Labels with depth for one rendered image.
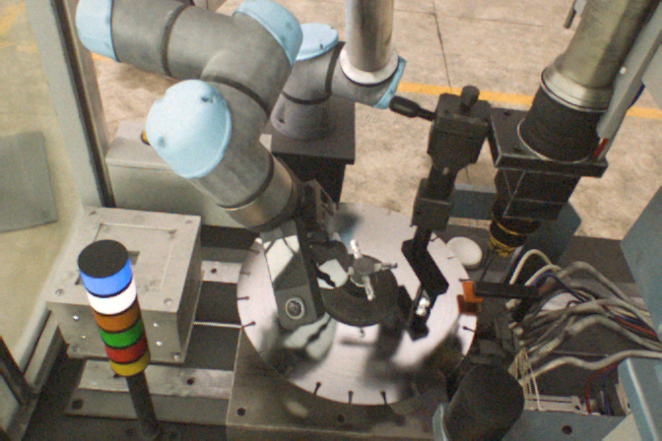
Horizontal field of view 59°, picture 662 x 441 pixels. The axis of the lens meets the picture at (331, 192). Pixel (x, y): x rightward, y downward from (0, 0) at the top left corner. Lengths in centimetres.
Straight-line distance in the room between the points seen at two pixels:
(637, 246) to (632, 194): 219
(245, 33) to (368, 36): 52
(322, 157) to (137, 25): 76
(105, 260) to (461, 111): 38
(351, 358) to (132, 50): 44
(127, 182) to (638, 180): 225
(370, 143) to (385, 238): 166
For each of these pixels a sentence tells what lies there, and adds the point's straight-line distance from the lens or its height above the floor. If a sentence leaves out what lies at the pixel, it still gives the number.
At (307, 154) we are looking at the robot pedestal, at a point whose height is 75.
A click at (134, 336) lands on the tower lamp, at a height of 104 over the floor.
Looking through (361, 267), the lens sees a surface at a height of 100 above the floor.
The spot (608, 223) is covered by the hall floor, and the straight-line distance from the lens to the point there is 257.
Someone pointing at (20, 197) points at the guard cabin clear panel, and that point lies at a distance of 88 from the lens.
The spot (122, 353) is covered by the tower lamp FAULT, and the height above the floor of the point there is 102.
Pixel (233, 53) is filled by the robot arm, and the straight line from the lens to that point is 56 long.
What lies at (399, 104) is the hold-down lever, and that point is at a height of 122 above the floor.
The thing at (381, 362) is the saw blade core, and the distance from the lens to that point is 76.
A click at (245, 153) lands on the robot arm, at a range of 53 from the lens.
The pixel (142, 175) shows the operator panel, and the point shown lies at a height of 86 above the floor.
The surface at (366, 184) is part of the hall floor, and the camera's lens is 234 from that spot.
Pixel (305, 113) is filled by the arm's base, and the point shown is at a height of 81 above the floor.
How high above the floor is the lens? 161
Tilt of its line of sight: 45 degrees down
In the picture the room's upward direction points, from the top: 9 degrees clockwise
